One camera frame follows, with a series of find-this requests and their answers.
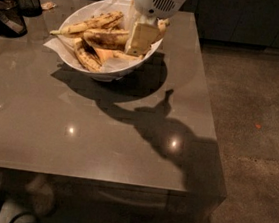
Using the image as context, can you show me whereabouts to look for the white clog right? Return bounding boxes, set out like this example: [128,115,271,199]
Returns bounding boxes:
[25,173,56,216]

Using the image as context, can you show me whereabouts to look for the small orange banana pieces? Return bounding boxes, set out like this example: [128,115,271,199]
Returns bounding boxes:
[93,47,144,63]

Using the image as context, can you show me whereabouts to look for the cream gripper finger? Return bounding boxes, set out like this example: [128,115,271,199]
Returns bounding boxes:
[124,22,160,57]
[126,2,157,32]

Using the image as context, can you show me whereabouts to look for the spotted banana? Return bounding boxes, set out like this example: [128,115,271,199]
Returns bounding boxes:
[51,10,124,38]
[81,8,171,56]

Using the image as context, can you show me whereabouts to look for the dark cabinet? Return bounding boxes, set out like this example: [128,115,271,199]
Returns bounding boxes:
[61,0,279,50]

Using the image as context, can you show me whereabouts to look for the black mesh tray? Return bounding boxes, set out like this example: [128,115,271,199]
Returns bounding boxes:
[0,0,27,38]

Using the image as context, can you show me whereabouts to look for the small sachet on table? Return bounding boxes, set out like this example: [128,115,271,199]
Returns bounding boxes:
[41,1,56,11]

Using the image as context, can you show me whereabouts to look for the lower left dark banana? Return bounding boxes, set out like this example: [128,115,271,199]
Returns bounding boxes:
[73,38,102,72]

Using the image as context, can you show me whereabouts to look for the white bowl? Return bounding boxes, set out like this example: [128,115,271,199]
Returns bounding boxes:
[50,0,169,89]

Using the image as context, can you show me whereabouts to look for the white paper liner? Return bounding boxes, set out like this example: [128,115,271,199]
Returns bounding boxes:
[40,0,160,80]

